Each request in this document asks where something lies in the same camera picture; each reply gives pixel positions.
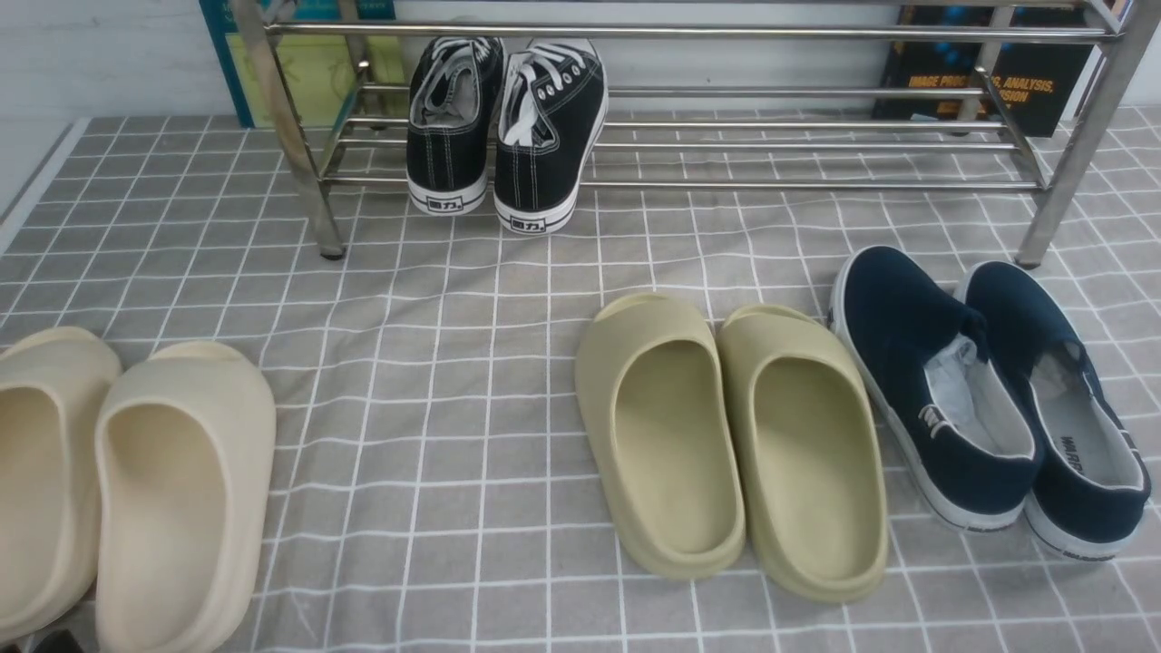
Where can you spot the black canvas sneaker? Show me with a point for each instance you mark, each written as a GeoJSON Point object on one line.
{"type": "Point", "coordinates": [453, 92]}
{"type": "Point", "coordinates": [552, 112]}

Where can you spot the navy slip-on shoe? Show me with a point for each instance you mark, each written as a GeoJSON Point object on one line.
{"type": "Point", "coordinates": [927, 365]}
{"type": "Point", "coordinates": [1091, 490]}

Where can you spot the right black canvas sneaker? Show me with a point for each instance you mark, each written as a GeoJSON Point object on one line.
{"type": "Point", "coordinates": [552, 112]}

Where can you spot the cream foam slipper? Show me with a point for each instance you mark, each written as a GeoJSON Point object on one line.
{"type": "Point", "coordinates": [184, 446]}
{"type": "Point", "coordinates": [52, 386]}

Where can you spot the silver metal shoe rack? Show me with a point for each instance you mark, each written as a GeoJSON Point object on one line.
{"type": "Point", "coordinates": [1123, 40]}

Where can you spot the black image processing book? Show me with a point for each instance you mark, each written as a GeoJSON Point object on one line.
{"type": "Point", "coordinates": [1034, 80]}

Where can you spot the right olive foam slipper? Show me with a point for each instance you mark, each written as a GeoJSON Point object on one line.
{"type": "Point", "coordinates": [809, 460]}

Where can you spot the grey checked tablecloth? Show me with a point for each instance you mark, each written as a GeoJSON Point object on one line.
{"type": "Point", "coordinates": [433, 489]}

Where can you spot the left black canvas sneaker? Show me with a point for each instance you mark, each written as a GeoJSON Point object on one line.
{"type": "Point", "coordinates": [453, 92]}

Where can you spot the teal and yellow book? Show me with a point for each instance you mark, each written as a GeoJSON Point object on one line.
{"type": "Point", "coordinates": [317, 66]}

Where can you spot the left olive foam slipper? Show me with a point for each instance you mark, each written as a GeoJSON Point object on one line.
{"type": "Point", "coordinates": [649, 386]}

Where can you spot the left cream foam slipper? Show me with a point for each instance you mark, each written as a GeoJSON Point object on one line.
{"type": "Point", "coordinates": [52, 386]}

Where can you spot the right cream foam slipper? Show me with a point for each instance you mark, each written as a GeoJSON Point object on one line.
{"type": "Point", "coordinates": [184, 446]}

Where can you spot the olive foam slipper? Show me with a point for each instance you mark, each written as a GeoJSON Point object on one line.
{"type": "Point", "coordinates": [649, 386]}
{"type": "Point", "coordinates": [809, 460]}

